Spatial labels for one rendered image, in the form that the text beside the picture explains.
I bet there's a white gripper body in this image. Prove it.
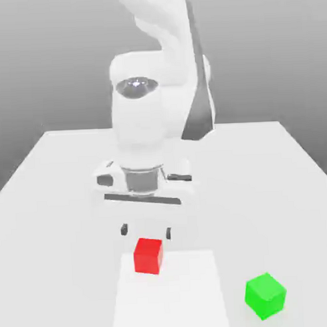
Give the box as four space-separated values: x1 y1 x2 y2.
96 185 195 228

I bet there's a small red cube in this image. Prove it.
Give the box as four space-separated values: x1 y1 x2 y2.
132 236 165 277

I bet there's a small green cube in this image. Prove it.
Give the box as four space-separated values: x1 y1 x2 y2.
243 271 289 322

